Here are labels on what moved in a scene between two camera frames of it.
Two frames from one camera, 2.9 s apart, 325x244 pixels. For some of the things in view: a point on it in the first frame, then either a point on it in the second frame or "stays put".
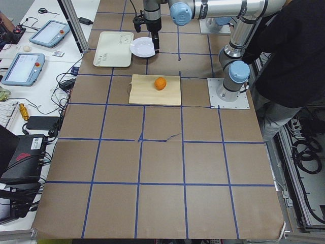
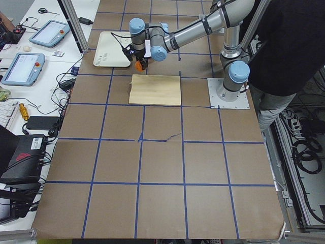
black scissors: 42,10 stays put
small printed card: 58,53 stays put
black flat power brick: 44,123 stays put
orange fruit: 160,83 to 138,66
